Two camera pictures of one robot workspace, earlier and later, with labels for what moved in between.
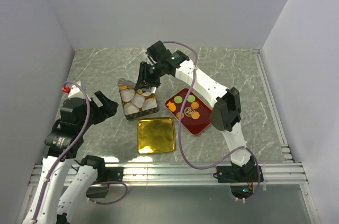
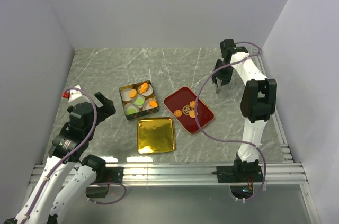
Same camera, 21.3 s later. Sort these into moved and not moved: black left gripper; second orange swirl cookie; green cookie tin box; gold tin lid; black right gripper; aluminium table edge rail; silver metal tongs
Moved: silver metal tongs; black right gripper
Not moved: second orange swirl cookie; gold tin lid; black left gripper; aluminium table edge rail; green cookie tin box
